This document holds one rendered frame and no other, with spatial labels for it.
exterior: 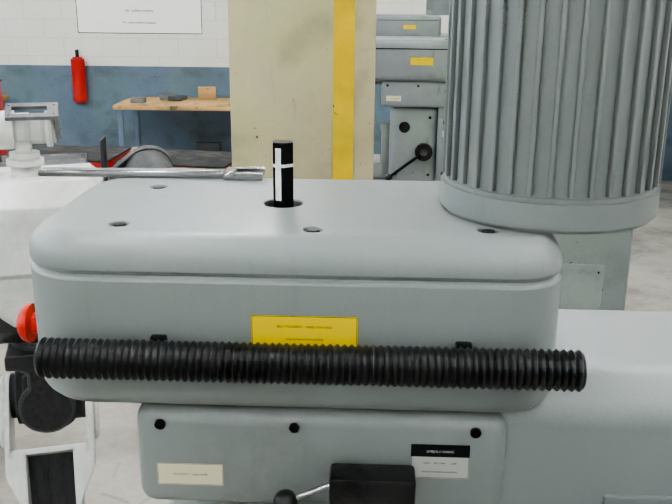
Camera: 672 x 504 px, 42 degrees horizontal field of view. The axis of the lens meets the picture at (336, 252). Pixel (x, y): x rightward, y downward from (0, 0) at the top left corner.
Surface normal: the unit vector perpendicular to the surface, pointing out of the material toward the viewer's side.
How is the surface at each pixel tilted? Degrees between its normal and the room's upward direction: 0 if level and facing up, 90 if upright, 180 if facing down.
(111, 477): 0
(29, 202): 45
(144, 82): 90
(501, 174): 90
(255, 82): 90
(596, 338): 0
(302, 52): 90
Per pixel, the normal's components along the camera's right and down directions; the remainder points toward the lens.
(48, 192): 0.18, -0.48
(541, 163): -0.29, 0.28
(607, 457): -0.04, 0.29
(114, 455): 0.00, -0.96
